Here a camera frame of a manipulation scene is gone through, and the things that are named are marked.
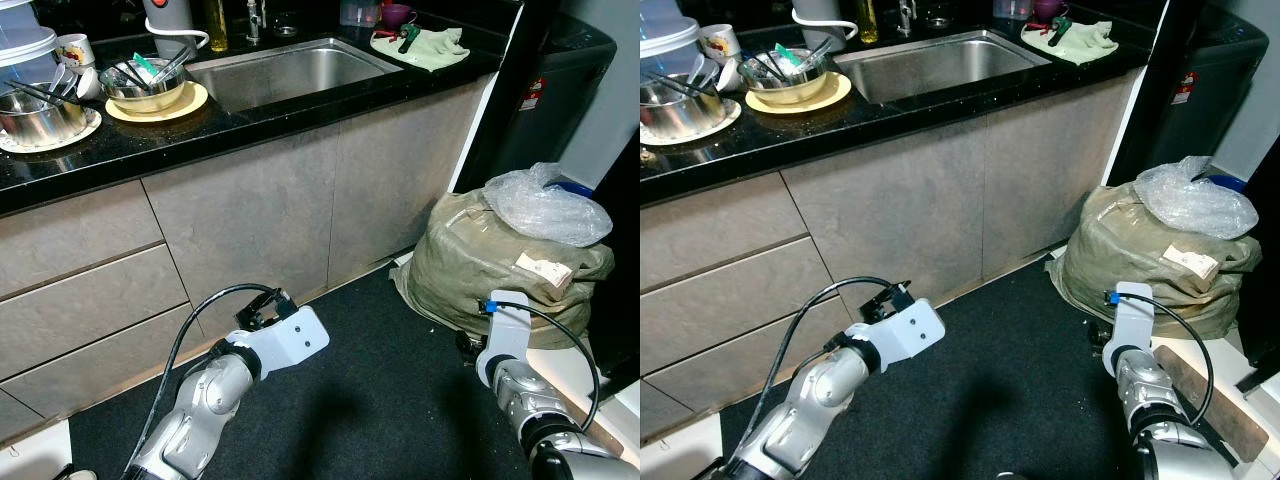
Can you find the paper sack label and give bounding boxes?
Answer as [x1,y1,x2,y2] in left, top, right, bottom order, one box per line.
[514,252,575,292]
[1161,244,1222,283]

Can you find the yellow plate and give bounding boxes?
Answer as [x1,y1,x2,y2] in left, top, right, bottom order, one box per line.
[104,82,210,124]
[744,72,854,115]

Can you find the olive woven sack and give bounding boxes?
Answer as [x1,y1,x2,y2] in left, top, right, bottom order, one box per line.
[1048,180,1264,341]
[392,186,617,351]

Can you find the light green cloth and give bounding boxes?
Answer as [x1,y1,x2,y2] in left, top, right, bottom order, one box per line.
[369,27,472,74]
[1019,19,1122,67]

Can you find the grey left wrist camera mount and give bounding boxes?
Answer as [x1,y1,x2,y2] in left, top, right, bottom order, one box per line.
[848,298,947,377]
[232,305,331,383]

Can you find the dark washing machine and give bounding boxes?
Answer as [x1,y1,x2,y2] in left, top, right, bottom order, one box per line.
[452,0,618,196]
[1105,0,1271,189]

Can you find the black long-handled utensil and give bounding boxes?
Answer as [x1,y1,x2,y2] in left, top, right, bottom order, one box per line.
[748,52,796,83]
[107,62,153,93]

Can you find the grey cabinet door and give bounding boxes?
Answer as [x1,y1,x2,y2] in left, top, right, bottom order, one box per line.
[328,72,496,289]
[140,125,343,341]
[778,118,991,326]
[980,65,1146,281]

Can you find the blue and white plastic container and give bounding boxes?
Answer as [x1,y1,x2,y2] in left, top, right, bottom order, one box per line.
[0,0,63,89]
[640,0,702,79]

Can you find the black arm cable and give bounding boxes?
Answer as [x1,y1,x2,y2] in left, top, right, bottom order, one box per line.
[1105,288,1216,433]
[122,283,293,479]
[745,276,906,479]
[482,296,602,433]

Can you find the steel tongs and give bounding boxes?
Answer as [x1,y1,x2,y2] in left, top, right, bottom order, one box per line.
[148,45,198,89]
[790,38,836,79]

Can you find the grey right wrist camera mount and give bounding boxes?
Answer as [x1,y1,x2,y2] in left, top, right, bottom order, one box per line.
[474,290,532,389]
[1102,281,1154,379]

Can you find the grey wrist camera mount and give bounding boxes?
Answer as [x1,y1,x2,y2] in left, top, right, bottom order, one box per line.
[1102,281,1154,379]
[474,290,532,389]
[848,298,947,377]
[232,305,331,383]

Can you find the white appliance cord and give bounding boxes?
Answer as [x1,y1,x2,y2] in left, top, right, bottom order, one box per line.
[791,14,860,44]
[144,27,212,53]

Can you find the brown wooden board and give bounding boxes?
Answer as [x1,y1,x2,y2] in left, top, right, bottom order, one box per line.
[1150,340,1271,463]

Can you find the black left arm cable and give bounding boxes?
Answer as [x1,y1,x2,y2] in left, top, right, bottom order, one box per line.
[745,276,906,479]
[122,283,293,479]

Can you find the black floor mat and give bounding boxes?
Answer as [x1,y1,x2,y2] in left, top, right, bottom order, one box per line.
[715,255,1241,480]

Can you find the white plate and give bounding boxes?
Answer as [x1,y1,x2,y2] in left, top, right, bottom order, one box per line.
[0,105,104,155]
[640,97,744,148]

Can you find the grey drawer front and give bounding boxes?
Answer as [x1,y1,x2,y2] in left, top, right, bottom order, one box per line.
[640,295,871,441]
[640,235,846,376]
[640,170,811,293]
[0,178,167,301]
[0,300,246,446]
[0,242,198,383]

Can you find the clear bubble wrap bag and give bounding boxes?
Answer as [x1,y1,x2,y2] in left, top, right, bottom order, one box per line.
[1132,155,1260,240]
[482,162,614,247]

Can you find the white printed mug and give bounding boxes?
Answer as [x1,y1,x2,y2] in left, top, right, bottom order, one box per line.
[54,33,97,73]
[697,24,742,65]

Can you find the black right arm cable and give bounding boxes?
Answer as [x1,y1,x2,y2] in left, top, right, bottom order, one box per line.
[1105,288,1216,433]
[482,296,602,433]

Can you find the stainless steel sink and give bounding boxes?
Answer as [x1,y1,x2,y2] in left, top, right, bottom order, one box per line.
[185,38,406,114]
[832,29,1054,107]

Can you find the steel pot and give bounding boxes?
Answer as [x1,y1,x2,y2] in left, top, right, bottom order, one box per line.
[0,83,91,147]
[640,74,729,141]

